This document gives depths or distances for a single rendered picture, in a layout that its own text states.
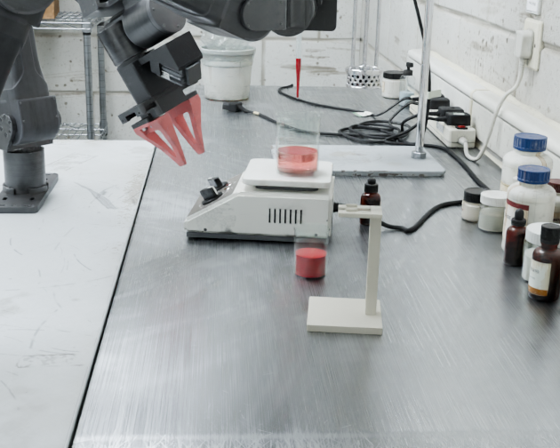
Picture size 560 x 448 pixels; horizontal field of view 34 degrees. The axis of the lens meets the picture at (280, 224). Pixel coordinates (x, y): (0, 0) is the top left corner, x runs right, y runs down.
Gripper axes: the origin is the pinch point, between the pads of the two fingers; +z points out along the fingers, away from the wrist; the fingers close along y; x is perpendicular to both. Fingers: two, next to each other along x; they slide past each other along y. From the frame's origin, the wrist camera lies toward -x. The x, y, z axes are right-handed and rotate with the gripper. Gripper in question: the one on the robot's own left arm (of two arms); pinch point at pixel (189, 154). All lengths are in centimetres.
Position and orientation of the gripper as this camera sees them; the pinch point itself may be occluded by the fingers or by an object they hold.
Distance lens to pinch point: 125.3
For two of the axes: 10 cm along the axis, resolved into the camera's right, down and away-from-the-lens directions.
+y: 6.5, -5.0, 5.7
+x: -5.9, 1.4, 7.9
